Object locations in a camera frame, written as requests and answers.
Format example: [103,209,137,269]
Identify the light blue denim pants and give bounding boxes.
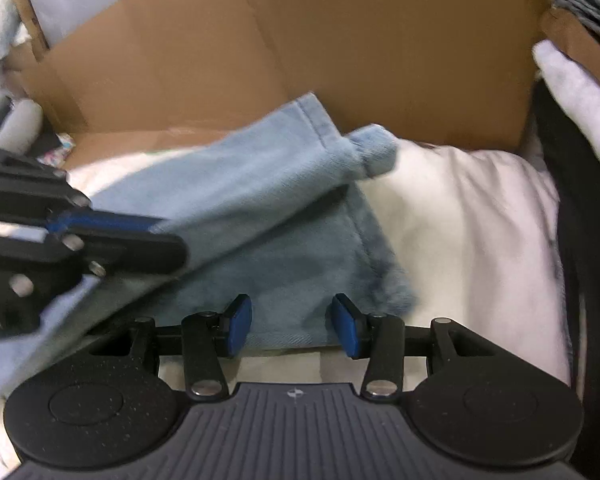
[0,94,414,396]

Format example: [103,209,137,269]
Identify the folded brown white clothes stack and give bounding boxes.
[532,8,600,479]

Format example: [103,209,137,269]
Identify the grey neck pillow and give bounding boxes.
[0,94,44,155]

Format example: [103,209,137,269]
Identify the cream bear print bedsheet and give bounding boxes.
[0,129,574,480]

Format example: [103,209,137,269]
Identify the brown cardboard barrier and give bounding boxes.
[10,0,548,167]

